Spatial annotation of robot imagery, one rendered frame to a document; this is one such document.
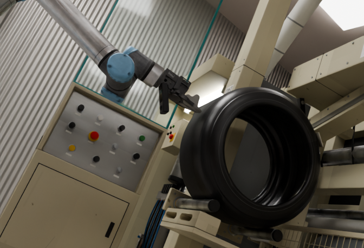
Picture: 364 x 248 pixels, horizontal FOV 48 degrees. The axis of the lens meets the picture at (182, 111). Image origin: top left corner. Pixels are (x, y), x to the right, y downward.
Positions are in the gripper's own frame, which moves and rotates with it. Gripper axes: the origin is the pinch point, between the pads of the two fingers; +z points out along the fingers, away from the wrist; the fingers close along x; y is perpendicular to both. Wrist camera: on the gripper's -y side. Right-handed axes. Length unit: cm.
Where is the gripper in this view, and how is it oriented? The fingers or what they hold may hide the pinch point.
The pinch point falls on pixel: (197, 111)
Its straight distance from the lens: 160.9
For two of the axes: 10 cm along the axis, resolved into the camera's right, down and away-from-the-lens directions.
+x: -3.6, 1.9, 9.1
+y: 4.7, -8.1, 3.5
